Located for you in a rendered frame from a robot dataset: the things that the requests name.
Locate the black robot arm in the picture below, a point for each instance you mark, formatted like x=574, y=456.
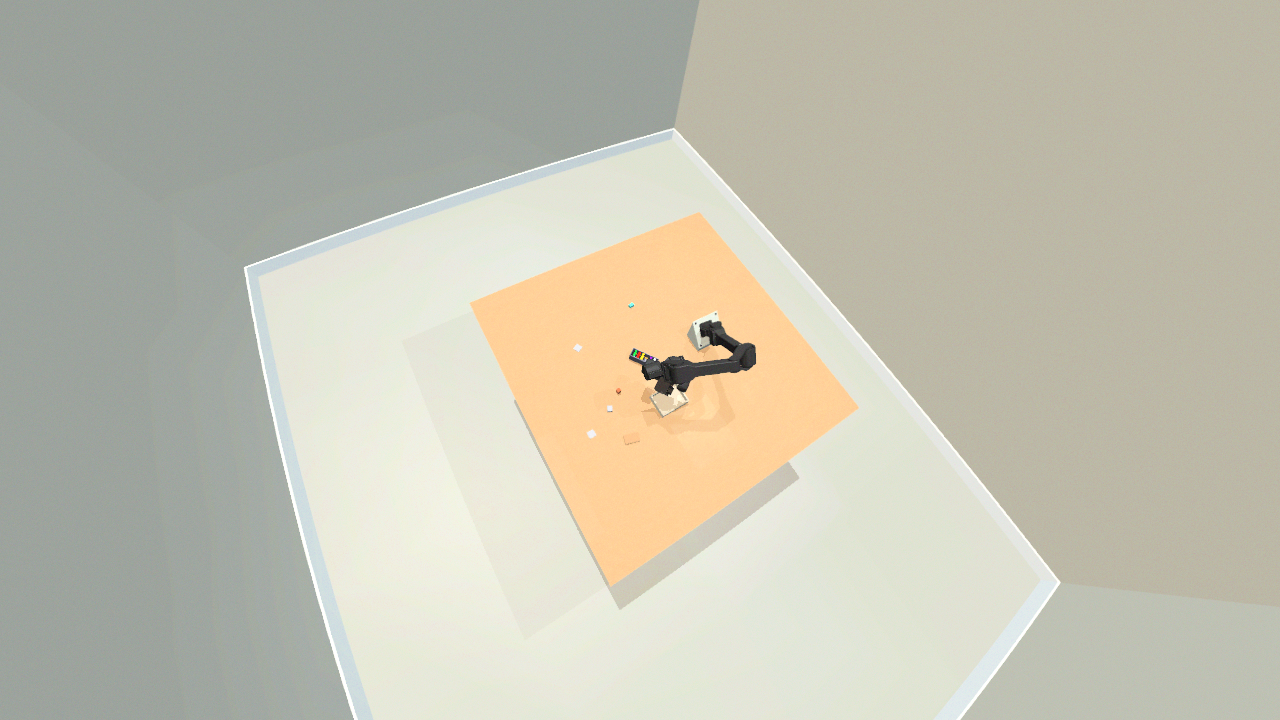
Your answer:
x=682, y=371

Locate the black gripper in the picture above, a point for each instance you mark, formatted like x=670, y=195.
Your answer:
x=681, y=387

